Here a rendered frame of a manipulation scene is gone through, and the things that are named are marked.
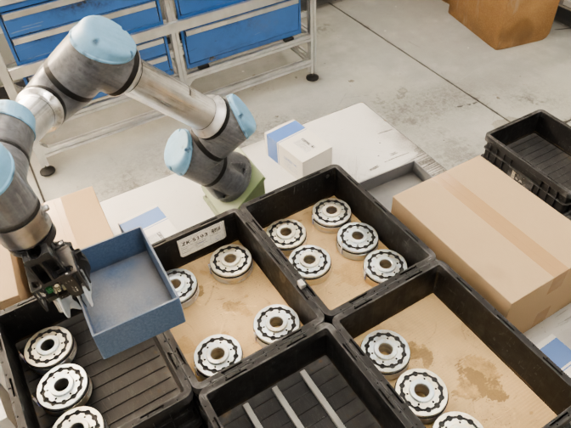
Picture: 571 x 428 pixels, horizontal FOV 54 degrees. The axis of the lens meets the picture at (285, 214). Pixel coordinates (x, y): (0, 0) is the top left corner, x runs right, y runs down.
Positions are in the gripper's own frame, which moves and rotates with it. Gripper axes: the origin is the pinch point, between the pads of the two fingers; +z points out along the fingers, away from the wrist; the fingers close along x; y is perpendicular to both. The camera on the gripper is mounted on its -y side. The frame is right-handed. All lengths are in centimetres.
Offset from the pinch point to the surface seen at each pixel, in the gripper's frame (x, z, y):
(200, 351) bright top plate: 14.1, 27.7, 3.3
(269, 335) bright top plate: 28.6, 28.8, 7.3
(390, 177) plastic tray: 89, 49, -34
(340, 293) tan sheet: 49, 34, 3
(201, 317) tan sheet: 17.8, 30.9, -6.8
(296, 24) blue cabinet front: 142, 88, -199
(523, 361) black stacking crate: 69, 31, 39
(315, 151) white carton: 72, 40, -50
